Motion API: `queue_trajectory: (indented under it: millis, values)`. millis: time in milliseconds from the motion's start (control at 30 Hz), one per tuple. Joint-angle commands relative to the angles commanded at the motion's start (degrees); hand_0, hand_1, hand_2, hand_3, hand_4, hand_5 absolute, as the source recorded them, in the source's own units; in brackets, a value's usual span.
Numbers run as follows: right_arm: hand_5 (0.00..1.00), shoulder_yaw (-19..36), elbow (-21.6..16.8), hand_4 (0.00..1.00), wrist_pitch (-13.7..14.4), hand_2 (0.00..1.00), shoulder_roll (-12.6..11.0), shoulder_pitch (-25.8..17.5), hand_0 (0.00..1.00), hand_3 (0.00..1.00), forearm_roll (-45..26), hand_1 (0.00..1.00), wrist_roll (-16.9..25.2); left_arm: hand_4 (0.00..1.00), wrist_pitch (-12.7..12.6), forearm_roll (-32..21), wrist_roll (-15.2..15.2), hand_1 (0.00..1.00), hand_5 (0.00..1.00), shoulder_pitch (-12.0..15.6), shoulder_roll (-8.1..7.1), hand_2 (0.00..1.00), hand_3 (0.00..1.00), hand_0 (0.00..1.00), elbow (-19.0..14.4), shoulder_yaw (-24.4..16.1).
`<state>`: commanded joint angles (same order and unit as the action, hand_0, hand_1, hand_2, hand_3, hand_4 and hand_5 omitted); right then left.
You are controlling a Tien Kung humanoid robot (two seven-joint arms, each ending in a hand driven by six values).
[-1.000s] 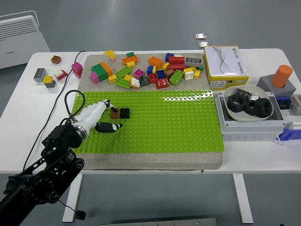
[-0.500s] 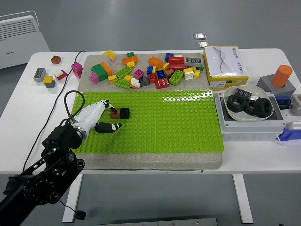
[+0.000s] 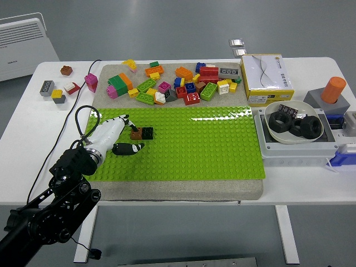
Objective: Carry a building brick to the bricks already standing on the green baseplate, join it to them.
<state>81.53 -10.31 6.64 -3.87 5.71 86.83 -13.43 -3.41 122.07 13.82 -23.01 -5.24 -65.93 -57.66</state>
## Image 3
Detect white bowl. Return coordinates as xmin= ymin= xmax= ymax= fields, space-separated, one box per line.
xmin=263 ymin=100 xmax=327 ymax=145

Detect white table leg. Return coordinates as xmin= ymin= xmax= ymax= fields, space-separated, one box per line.
xmin=73 ymin=205 xmax=98 ymax=264
xmin=274 ymin=205 xmax=300 ymax=264

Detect large red brick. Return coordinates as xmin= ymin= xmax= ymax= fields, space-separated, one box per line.
xmin=199 ymin=66 xmax=220 ymax=84

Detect blue clamp part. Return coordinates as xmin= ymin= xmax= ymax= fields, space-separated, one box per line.
xmin=327 ymin=113 xmax=344 ymax=130

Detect grey and black brick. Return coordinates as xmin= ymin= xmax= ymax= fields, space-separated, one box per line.
xmin=164 ymin=88 xmax=178 ymax=103

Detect lime green long brick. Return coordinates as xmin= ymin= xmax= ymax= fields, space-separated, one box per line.
xmin=136 ymin=78 xmax=157 ymax=92
xmin=199 ymin=82 xmax=218 ymax=102
xmin=135 ymin=91 xmax=155 ymax=106

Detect yellow and grey brick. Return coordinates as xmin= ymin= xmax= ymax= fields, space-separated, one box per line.
xmin=51 ymin=89 xmax=67 ymax=105

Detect white and red brick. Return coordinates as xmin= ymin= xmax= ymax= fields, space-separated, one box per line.
xmin=63 ymin=82 xmax=81 ymax=96

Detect white panel heater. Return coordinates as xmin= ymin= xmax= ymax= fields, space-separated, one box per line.
xmin=0 ymin=12 xmax=61 ymax=82

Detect orange cylinder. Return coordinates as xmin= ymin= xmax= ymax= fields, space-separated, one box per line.
xmin=320 ymin=77 xmax=347 ymax=104

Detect grey block with hole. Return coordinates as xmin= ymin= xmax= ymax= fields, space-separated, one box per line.
xmin=303 ymin=88 xmax=351 ymax=114

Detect yellow and white cardboard box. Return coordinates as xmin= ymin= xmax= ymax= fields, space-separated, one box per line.
xmin=239 ymin=53 xmax=295 ymax=106

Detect orange long brick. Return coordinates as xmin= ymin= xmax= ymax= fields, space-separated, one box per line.
xmin=144 ymin=66 xmax=165 ymax=77
xmin=175 ymin=67 xmax=194 ymax=81

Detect thin black cord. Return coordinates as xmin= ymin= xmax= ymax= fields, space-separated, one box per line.
xmin=27 ymin=59 xmax=103 ymax=205

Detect large dark green brick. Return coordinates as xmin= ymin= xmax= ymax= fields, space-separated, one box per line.
xmin=107 ymin=74 xmax=129 ymax=97

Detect dark circuit board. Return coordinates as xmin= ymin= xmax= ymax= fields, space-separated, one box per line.
xmin=278 ymin=103 xmax=299 ymax=115

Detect green studded baseplate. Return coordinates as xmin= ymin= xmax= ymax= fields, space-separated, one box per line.
xmin=83 ymin=106 xmax=265 ymax=182

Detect large black hex nut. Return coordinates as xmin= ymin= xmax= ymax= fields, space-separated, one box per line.
xmin=300 ymin=115 xmax=323 ymax=139
xmin=268 ymin=111 xmax=293 ymax=132

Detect magenta and pink brick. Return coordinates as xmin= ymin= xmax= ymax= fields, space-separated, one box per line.
xmin=84 ymin=73 xmax=99 ymax=93

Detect yellow and pink brick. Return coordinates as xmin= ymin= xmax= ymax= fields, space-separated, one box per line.
xmin=121 ymin=59 xmax=138 ymax=73

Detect white zip tie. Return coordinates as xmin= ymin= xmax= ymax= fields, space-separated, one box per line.
xmin=324 ymin=157 xmax=340 ymax=174

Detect grey socket block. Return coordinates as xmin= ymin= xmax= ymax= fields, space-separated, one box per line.
xmin=342 ymin=111 xmax=356 ymax=131

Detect white and yellow brick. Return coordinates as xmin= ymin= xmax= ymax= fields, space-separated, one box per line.
xmin=216 ymin=80 xmax=230 ymax=95

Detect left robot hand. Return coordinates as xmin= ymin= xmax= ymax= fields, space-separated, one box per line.
xmin=87 ymin=113 xmax=146 ymax=156

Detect grey junction box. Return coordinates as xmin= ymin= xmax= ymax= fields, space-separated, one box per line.
xmin=253 ymin=107 xmax=339 ymax=167

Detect black plug with cord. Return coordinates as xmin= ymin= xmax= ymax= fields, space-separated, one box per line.
xmin=68 ymin=236 xmax=103 ymax=260

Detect black building brick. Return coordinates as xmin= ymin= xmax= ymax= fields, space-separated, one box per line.
xmin=141 ymin=126 xmax=155 ymax=141

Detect white and orange brick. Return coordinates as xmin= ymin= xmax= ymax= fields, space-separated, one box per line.
xmin=153 ymin=91 xmax=167 ymax=106

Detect grey long brick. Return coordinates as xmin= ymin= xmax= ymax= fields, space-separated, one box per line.
xmin=39 ymin=80 xmax=55 ymax=97
xmin=218 ymin=67 xmax=240 ymax=80

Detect large orange brick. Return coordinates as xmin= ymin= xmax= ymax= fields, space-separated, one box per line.
xmin=118 ymin=72 xmax=135 ymax=91

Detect small black hex nut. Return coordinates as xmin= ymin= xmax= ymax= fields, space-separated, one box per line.
xmin=289 ymin=118 xmax=304 ymax=137

